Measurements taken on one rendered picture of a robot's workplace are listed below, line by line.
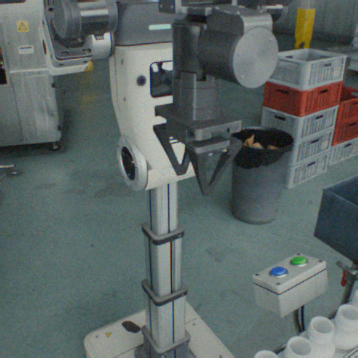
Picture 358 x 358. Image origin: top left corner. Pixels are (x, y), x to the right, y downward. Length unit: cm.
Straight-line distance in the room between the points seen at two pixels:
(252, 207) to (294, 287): 204
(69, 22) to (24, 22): 321
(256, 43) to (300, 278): 53
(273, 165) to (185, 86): 223
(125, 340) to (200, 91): 145
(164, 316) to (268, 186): 157
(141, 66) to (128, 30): 10
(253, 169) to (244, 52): 229
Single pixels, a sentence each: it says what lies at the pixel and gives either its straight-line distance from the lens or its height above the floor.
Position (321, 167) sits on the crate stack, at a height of 8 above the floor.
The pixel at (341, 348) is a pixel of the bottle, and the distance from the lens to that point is 70.
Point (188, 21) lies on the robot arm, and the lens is 43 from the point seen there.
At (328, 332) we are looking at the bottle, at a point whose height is 114.
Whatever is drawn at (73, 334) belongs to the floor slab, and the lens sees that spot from 217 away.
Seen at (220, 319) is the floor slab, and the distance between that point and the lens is 218.
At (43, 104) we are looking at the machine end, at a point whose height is 54.
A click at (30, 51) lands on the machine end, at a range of 397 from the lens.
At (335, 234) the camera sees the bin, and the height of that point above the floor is 79.
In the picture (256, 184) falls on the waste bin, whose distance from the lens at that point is 269.
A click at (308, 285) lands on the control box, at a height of 109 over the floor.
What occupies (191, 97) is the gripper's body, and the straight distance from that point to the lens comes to 43.
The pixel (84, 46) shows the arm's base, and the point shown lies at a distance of 88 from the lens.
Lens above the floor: 163
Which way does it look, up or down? 28 degrees down
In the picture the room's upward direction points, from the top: straight up
